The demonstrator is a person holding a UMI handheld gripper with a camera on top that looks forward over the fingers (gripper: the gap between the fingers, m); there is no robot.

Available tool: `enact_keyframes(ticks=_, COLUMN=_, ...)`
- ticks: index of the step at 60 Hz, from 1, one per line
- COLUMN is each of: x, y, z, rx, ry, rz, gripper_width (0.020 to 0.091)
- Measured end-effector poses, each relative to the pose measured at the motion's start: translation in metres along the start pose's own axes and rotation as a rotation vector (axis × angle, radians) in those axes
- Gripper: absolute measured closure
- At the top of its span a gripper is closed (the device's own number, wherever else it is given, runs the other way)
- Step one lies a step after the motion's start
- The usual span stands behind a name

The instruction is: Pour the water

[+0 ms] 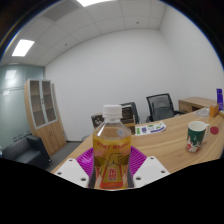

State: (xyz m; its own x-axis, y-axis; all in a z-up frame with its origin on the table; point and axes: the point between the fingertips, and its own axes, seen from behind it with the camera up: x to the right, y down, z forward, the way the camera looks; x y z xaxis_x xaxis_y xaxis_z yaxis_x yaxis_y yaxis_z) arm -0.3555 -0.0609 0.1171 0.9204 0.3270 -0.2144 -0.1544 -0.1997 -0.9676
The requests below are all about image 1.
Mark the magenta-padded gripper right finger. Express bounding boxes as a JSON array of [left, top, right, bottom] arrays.
[[127, 145, 171, 188]]

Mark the dark brown box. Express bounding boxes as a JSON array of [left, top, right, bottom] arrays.
[[90, 113, 105, 129]]

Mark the ceiling air vent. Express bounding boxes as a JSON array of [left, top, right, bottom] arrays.
[[41, 0, 81, 22]]

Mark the wooden glass-door cabinet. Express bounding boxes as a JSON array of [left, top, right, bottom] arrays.
[[23, 78, 68, 157]]

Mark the green and white mug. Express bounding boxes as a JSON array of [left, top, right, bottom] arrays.
[[185, 120, 211, 154]]

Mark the black mesh office chair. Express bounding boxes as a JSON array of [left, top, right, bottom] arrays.
[[145, 93, 183, 124]]

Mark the white printed leaflet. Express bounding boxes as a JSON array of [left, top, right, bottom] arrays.
[[134, 120, 168, 137]]

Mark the purple upright box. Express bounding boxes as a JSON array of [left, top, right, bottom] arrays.
[[215, 88, 224, 111]]

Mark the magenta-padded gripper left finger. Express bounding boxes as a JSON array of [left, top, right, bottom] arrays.
[[54, 147, 98, 188]]

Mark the square ceiling light panel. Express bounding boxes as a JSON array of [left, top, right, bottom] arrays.
[[75, 0, 118, 8], [11, 38, 36, 58]]

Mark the orange-labelled drink bottle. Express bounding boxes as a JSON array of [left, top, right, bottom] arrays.
[[92, 104, 132, 190]]

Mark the black leather sofa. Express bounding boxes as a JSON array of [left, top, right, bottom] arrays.
[[1, 134, 53, 169]]

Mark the wooden side desk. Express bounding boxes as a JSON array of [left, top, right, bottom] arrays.
[[177, 96, 218, 114]]

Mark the small yellow-brown box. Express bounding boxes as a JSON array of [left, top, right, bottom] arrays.
[[123, 123, 137, 135]]

